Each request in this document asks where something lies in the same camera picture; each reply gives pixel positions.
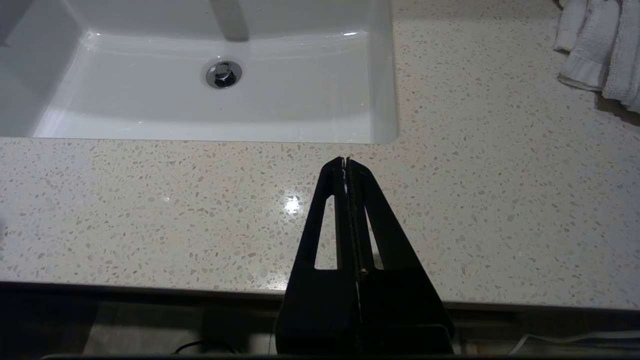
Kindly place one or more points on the white sink basin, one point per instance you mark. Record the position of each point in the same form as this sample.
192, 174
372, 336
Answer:
150, 100

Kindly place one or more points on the chrome drain plug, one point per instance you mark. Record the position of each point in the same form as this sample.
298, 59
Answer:
224, 74

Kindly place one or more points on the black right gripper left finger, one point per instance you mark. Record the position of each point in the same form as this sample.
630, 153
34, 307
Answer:
310, 310

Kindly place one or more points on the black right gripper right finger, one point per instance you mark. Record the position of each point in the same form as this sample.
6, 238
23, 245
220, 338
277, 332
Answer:
400, 310

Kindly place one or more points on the white towel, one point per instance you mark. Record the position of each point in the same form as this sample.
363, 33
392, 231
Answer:
600, 50

